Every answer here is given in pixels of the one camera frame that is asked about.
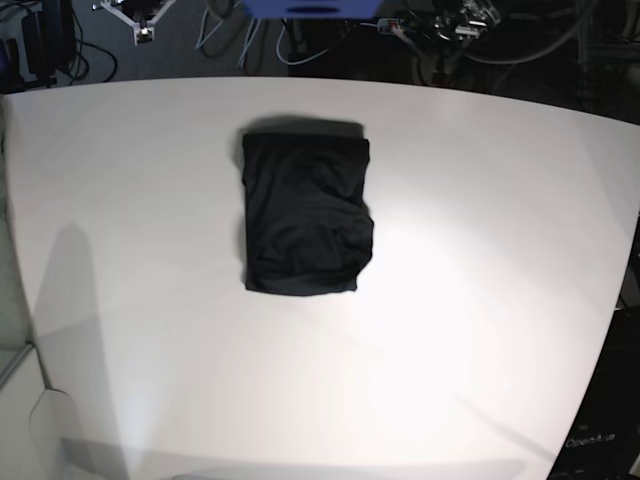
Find dark navy long-sleeve shirt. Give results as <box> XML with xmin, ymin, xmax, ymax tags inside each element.
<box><xmin>239</xmin><ymin>116</ymin><xmax>374</xmax><ymax>297</ymax></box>

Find white power strip red switch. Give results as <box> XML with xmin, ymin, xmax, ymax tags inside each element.
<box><xmin>376</xmin><ymin>18</ymin><xmax>405</xmax><ymax>35</ymax></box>

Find blue box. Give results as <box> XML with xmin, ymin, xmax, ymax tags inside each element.
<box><xmin>244</xmin><ymin>0</ymin><xmax>381</xmax><ymax>19</ymax></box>

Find black device on floor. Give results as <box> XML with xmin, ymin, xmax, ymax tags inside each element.
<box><xmin>21</xmin><ymin>0</ymin><xmax>76</xmax><ymax>79</ymax></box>

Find black OpenArm case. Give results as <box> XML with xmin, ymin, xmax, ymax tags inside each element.
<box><xmin>549</xmin><ymin>307</ymin><xmax>639</xmax><ymax>479</ymax></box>

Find grey cables on floor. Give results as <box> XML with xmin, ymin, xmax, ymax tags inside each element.
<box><xmin>193</xmin><ymin>0</ymin><xmax>346</xmax><ymax>71</ymax></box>

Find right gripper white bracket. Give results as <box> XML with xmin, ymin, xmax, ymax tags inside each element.
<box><xmin>92</xmin><ymin>0</ymin><xmax>175</xmax><ymax>45</ymax></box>

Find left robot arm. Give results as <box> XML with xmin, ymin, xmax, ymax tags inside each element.
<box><xmin>413</xmin><ymin>0</ymin><xmax>505</xmax><ymax>47</ymax></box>

